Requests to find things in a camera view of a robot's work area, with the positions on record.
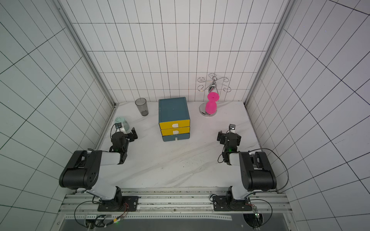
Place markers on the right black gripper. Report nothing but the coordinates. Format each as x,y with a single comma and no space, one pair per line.
222,136

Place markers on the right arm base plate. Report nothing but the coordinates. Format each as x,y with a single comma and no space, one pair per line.
228,203

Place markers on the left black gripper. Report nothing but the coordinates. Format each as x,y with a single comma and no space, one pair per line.
130,135

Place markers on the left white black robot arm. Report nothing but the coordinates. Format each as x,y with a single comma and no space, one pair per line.
82,172

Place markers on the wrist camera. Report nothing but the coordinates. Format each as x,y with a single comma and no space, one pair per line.
118,125
232,128

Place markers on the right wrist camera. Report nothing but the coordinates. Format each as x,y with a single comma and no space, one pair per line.
232,128

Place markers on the grey translucent cup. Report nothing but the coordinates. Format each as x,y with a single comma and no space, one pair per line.
141,104

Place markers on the yellow drawer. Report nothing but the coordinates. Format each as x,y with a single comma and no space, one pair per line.
174,124
175,131

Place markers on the mint green jar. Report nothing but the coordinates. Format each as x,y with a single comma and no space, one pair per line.
125,125

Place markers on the pink hourglass cup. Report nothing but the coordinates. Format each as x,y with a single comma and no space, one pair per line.
211,105

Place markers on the chrome cup rack stand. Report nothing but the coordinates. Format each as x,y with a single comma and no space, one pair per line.
212,87

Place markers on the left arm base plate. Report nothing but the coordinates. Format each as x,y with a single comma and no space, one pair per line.
124,203

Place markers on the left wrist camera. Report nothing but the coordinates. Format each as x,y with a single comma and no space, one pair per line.
118,125

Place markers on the bottom teal drawer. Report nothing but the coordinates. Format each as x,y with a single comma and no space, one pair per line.
176,137

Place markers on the teal drawer cabinet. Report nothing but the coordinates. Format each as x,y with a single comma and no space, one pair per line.
173,109

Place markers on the aluminium mounting rail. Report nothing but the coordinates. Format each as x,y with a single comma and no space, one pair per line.
173,203

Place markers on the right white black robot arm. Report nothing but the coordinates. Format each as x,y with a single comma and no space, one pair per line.
256,174

